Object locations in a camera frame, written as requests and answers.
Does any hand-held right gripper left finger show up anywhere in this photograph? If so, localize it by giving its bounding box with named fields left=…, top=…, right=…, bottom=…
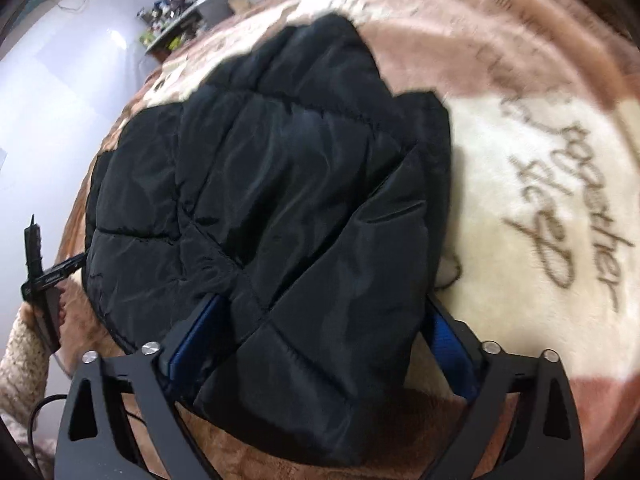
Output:
left=52, top=292, right=232, bottom=480

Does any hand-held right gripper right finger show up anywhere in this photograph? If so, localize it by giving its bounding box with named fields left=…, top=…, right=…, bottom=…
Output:
left=419, top=294, right=586, bottom=480

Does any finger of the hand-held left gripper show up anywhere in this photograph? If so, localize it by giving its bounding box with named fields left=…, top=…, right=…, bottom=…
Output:
left=21, top=253, right=87, bottom=295

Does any black padded jacket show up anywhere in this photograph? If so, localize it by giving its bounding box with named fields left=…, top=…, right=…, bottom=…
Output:
left=81, top=13, right=453, bottom=467

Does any person's left forearm knit sleeve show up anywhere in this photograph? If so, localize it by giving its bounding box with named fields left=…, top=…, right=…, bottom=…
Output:
left=0, top=304, right=62, bottom=428

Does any person's left hand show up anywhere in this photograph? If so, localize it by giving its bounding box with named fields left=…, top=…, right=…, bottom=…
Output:
left=56, top=287, right=70, bottom=348

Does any pink beige printed blanket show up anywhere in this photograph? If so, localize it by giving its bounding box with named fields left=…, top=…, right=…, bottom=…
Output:
left=47, top=0, right=640, bottom=480

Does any cluttered shelf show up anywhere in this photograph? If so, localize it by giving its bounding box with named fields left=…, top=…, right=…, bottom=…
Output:
left=136, top=0, right=236, bottom=57

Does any grey storage box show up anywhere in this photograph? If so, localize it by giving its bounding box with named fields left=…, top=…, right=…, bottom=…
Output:
left=197, top=0, right=238, bottom=26

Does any black cable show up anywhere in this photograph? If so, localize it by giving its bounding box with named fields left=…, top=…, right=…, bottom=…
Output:
left=27, top=394, right=68, bottom=480

